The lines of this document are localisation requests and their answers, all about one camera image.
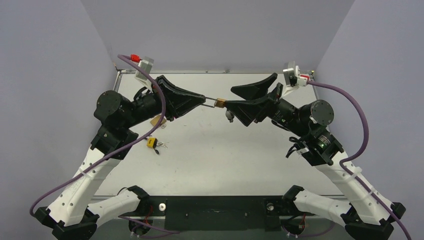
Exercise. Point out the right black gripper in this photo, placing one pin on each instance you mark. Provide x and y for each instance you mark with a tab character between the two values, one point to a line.
274	103

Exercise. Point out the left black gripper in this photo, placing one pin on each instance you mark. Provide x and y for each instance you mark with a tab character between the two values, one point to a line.
178	101

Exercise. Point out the small brass padlock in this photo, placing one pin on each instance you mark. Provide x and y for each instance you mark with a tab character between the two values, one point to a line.
217	102

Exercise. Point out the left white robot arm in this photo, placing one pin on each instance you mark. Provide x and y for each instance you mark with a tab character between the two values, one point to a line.
72	216

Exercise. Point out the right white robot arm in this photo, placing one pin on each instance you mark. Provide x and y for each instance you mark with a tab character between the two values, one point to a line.
366	214

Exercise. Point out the large brass padlock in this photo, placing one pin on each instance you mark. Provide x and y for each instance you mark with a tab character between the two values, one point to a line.
157	120

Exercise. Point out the yellow padlock with keys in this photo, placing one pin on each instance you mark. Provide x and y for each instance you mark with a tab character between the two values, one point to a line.
154	144

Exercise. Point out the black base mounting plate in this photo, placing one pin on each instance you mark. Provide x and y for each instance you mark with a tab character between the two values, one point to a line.
217	213

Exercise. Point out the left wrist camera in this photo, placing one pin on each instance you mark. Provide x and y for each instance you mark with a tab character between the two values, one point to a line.
146	65

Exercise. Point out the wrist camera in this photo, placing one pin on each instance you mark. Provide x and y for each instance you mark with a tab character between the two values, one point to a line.
293	75
146	65

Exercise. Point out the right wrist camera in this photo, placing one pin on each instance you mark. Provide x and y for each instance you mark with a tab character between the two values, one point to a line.
293	75

